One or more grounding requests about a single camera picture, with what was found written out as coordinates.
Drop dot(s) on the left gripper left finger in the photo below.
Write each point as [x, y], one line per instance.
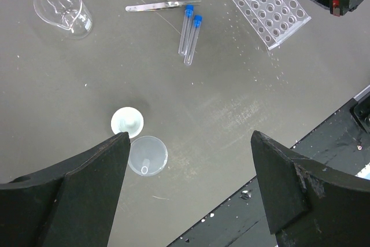
[71, 203]

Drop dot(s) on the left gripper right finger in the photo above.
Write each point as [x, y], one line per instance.
[307, 203]

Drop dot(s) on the clear test tube rack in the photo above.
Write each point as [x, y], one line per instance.
[273, 20]

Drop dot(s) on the blue capped test tube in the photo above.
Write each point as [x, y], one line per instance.
[188, 16]
[192, 40]

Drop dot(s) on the white plastic funnel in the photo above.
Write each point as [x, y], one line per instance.
[127, 119]

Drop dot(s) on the glass beaker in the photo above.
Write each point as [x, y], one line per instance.
[71, 17]

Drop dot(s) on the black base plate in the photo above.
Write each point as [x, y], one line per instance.
[341, 142]

